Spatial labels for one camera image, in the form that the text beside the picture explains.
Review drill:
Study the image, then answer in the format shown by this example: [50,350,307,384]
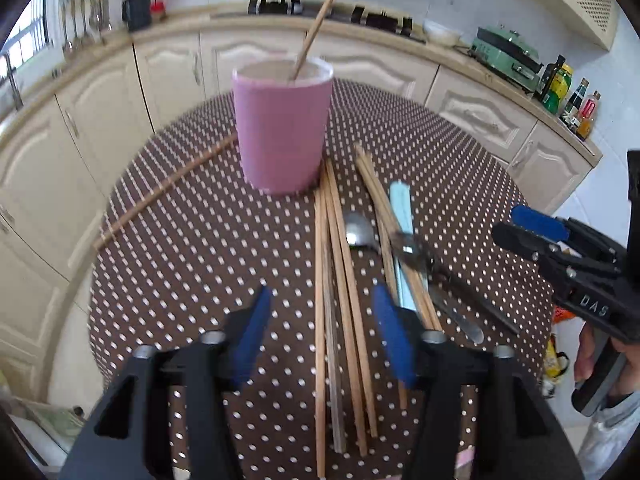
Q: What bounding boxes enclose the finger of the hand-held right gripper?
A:
[510,205,626,262]
[491,221,622,287]

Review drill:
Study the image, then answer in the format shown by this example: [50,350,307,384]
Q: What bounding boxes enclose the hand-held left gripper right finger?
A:
[372,284,586,480]

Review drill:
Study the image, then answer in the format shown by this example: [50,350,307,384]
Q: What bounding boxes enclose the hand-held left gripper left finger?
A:
[59,286,273,480]

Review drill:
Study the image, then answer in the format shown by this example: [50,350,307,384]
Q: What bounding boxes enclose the pile of wooden chopsticks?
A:
[314,144,443,479]

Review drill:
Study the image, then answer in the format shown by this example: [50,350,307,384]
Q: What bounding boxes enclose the brown wooden chopstick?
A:
[94,134,240,251]
[290,0,355,81]

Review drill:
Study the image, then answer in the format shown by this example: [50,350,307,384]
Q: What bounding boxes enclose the pink cup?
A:
[231,57,335,196]

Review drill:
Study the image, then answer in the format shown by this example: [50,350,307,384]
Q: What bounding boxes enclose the hanging kitchen utensils rack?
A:
[57,0,113,56]

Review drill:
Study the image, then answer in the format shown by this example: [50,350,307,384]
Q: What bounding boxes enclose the person's right hand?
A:
[573,327,640,406]

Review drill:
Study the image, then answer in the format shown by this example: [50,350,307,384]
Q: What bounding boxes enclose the grey metal chopstick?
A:
[322,230,347,455]

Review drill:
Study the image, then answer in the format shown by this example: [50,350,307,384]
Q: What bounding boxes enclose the colourful snack bag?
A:
[542,307,571,398]

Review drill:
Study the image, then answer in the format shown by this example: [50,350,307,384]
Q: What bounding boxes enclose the brown polka dot tablecloth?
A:
[89,77,556,480]

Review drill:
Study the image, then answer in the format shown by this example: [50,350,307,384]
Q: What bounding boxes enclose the metal spoon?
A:
[342,211,485,346]

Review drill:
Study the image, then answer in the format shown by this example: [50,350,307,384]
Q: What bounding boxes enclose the orange sauce bottle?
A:
[575,91,602,141]

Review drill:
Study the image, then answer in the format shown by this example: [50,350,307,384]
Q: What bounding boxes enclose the dark soy sauce bottle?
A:
[560,78,590,123]

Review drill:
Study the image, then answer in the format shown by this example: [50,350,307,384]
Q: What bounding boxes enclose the person's grey clothing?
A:
[580,400,640,480]

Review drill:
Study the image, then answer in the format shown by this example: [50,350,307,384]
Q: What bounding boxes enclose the light blue flat utensil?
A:
[387,181,431,311]

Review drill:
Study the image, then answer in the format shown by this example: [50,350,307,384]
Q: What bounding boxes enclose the green yellow bottle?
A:
[542,64,575,115]

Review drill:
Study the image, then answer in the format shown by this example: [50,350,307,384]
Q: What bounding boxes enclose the green electric cooker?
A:
[468,26,545,93]

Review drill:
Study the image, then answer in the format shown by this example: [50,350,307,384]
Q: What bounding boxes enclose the white bowl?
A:
[422,19,463,47]

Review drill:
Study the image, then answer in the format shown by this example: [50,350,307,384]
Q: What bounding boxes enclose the cream kitchen base cabinets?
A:
[0,25,603,401]

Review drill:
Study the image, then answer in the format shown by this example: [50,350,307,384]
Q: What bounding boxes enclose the beige kitchen countertop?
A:
[0,0,603,161]

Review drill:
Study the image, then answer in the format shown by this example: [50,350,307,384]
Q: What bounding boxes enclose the black gas stove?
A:
[247,0,426,41]

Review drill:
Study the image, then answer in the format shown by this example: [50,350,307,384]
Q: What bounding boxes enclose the metal kitchen faucet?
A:
[0,52,25,111]

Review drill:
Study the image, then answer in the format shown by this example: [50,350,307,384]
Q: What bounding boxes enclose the black electric kettle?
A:
[121,0,153,32]

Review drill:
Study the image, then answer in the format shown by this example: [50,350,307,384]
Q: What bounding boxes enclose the kitchen window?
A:
[0,0,51,68]

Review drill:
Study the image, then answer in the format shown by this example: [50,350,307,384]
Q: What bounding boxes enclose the black-handled metal utensil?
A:
[389,231,521,336]

